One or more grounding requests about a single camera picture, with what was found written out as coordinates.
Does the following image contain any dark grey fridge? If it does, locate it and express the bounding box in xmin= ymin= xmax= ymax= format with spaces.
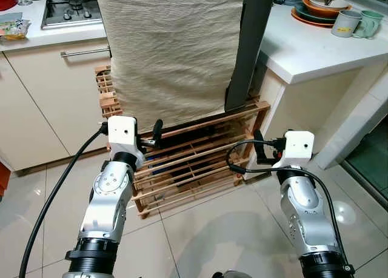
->
xmin=224 ymin=0 xmax=276 ymax=113

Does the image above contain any wooden slatted shoe rack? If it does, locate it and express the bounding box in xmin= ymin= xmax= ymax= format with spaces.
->
xmin=94 ymin=65 xmax=272 ymax=219

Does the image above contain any beige crinkled cloth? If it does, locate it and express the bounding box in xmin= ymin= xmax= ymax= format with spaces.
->
xmin=94 ymin=0 xmax=247 ymax=132

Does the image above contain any white kitchen island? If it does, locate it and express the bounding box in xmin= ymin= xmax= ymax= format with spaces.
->
xmin=246 ymin=0 xmax=388 ymax=183

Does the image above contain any glass sliding door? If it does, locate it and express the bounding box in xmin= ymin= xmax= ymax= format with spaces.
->
xmin=339 ymin=116 xmax=388 ymax=207

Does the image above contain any orange plate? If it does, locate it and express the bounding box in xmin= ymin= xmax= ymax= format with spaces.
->
xmin=291 ymin=8 xmax=340 ymax=29

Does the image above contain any teal plate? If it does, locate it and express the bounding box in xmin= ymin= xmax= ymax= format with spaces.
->
xmin=293 ymin=2 xmax=331 ymax=24

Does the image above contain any orange bowl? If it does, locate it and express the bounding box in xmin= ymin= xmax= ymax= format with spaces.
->
xmin=302 ymin=0 xmax=352 ymax=19

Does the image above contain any grey mug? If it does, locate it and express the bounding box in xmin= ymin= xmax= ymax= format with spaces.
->
xmin=331 ymin=10 xmax=363 ymax=38

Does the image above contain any steel gas hob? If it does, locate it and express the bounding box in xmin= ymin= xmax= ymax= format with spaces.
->
xmin=41 ymin=0 xmax=104 ymax=30

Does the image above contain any white bowl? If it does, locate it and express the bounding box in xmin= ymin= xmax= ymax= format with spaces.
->
xmin=308 ymin=0 xmax=350 ymax=10

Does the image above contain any green mug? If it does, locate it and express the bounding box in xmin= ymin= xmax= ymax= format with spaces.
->
xmin=353 ymin=10 xmax=385 ymax=39

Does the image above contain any red black kitchen appliance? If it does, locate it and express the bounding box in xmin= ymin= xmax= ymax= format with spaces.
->
xmin=0 ymin=0 xmax=18 ymax=12

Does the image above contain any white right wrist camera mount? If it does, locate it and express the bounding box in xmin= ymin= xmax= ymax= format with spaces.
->
xmin=273 ymin=131 xmax=315 ymax=171

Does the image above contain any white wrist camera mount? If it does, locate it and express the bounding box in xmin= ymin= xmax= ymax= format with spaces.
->
xmin=107 ymin=115 xmax=146 ymax=168
xmin=273 ymin=131 xmax=315 ymax=171

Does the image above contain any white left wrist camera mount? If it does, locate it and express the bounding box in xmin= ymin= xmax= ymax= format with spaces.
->
xmin=107 ymin=115 xmax=146 ymax=168

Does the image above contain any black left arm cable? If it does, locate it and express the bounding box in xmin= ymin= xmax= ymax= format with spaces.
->
xmin=18 ymin=122 xmax=110 ymax=278

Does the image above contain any long silver drawer handle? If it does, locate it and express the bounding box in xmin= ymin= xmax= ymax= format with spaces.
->
xmin=59 ymin=46 xmax=111 ymax=58

